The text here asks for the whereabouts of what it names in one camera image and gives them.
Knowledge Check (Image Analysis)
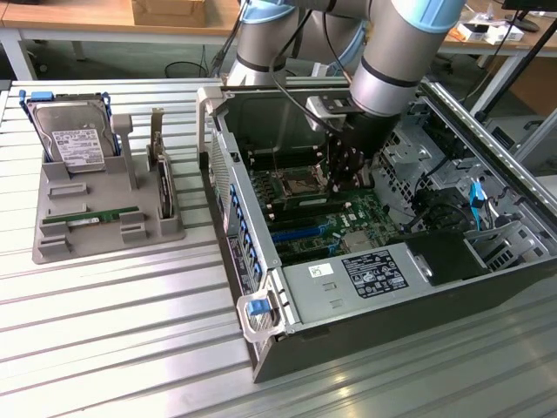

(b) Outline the brown cardboard box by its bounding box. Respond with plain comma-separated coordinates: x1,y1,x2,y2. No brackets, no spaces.
131,0,206,28

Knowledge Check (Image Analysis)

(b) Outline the green motherboard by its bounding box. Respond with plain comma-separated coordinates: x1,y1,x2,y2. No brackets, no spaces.
247,145,404,267

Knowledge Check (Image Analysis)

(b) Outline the black power wire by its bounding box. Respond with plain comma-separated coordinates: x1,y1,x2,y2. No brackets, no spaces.
402,189,473,234

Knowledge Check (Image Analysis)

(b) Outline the black monitor stand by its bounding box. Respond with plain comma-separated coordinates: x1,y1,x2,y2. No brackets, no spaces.
500,0,541,32

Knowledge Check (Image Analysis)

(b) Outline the thin locking lever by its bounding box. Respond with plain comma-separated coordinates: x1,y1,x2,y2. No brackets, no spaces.
269,139,283,176

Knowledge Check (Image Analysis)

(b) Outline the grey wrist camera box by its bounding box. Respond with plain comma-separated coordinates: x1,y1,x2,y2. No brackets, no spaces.
305,96,352,131

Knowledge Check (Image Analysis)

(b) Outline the black plastic shroud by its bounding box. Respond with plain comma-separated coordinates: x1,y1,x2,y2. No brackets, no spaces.
386,229,493,287

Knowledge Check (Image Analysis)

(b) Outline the large cardboard box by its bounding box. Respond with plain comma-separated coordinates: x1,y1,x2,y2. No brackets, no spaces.
489,56,557,117

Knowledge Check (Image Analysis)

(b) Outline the black arm base cable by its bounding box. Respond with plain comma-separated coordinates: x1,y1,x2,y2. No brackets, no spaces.
211,0,249,76

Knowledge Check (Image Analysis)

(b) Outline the perforated metal cage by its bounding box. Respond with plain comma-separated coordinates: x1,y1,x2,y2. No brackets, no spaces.
378,125,441,212

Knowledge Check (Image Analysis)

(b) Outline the black graphics card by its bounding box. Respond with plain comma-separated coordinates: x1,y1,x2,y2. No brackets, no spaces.
146,107,178,220

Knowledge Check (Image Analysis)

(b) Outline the silver chipset heatsink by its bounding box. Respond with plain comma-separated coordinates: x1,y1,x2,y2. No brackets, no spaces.
342,232,372,253

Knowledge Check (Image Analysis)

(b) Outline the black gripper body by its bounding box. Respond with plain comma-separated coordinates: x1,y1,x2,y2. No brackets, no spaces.
324,111,401,160

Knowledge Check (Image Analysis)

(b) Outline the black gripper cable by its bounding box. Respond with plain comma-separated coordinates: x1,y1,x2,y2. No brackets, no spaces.
268,8,349,134

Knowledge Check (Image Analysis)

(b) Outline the grey disk bay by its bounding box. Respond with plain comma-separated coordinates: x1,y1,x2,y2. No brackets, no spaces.
461,219,540,274

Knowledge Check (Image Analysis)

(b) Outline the blue wire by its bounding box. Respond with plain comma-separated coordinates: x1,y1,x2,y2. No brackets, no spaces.
469,181,485,231

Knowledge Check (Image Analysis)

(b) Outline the grey power supply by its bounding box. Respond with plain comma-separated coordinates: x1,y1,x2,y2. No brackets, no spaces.
280,241,432,328

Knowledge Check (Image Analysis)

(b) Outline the black expansion slot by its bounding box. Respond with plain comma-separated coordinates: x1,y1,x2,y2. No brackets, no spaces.
278,243,339,258
269,217,317,233

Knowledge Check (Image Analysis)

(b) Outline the hard disk in blue caddy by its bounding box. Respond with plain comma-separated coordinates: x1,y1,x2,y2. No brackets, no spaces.
17,90,121,174

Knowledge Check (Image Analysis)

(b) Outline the grey computer case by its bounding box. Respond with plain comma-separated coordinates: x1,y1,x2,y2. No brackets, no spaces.
481,113,557,178

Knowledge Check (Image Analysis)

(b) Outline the grey parts rack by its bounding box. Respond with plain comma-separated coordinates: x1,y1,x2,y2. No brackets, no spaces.
32,111,188,266

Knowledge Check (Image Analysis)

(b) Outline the CPU socket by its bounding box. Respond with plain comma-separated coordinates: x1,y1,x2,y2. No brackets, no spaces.
278,172,322,200

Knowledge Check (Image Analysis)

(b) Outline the black tripod pole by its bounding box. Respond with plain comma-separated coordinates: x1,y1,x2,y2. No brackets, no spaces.
473,25,557,124

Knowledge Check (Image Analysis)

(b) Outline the blue expansion slot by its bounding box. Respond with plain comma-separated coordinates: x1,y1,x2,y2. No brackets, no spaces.
270,226,332,245

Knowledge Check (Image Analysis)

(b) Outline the wooden desk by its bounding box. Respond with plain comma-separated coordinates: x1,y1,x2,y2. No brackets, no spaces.
437,0,557,60
0,0,241,82

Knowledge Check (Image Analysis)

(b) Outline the white box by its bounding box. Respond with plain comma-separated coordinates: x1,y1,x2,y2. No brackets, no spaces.
452,21,526,45

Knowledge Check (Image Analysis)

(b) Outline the open black PC case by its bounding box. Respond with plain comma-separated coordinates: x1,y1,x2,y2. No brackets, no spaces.
196,80,557,384

